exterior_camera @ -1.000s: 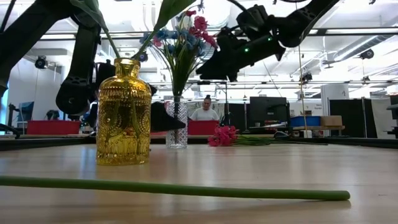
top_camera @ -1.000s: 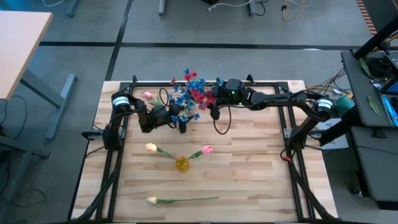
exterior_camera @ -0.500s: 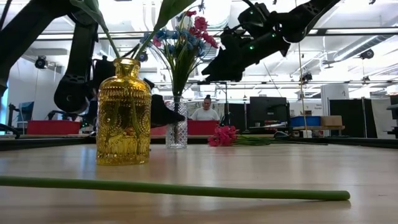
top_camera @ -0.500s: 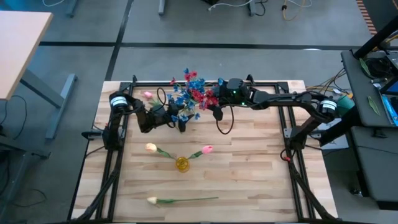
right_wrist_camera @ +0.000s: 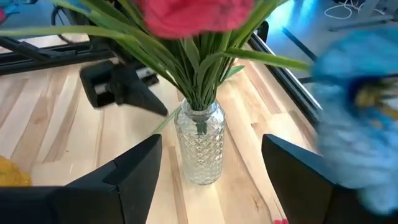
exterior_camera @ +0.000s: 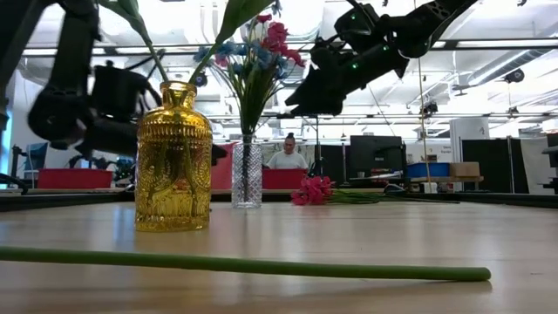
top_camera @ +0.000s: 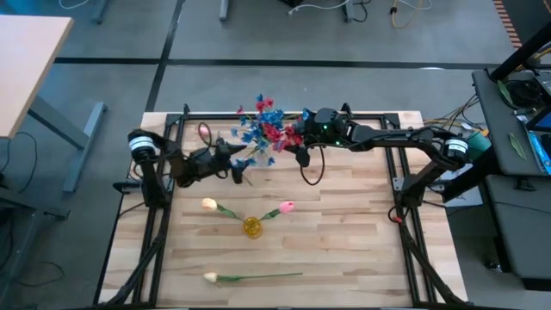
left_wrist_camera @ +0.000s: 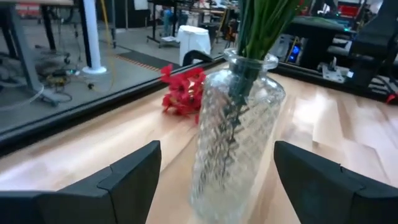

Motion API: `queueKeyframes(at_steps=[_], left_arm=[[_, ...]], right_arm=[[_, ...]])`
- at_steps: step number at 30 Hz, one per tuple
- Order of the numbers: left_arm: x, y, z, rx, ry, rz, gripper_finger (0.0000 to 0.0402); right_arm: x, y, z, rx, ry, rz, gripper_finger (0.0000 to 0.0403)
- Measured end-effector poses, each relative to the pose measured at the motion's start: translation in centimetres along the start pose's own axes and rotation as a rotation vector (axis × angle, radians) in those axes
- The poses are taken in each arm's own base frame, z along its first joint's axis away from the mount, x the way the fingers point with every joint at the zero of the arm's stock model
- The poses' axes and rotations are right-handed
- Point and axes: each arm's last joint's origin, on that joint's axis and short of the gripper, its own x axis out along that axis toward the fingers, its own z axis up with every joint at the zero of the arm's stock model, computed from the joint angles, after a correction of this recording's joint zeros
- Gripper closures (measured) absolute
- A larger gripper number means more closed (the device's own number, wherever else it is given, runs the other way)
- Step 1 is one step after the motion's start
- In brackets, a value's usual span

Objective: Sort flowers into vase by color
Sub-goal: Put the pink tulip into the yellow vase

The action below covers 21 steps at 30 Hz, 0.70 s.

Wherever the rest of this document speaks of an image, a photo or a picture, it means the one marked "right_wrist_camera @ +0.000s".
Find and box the black aluminium frame rail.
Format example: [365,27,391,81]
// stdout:
[0,36,116,77]
[248,21,323,128]

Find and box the clear diamond-cut glass vase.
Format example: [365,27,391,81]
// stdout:
[174,98,226,186]

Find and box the white floor cable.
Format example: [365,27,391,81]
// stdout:
[324,0,385,20]

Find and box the blue artificial flower bunch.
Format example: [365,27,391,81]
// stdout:
[0,0,200,134]
[198,24,398,215]

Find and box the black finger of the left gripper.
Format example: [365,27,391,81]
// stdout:
[111,67,169,116]

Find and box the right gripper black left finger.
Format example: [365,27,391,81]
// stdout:
[0,134,163,224]

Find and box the yellow embossed glass vase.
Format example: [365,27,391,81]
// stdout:
[0,155,32,187]

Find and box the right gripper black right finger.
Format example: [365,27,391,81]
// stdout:
[261,133,398,224]

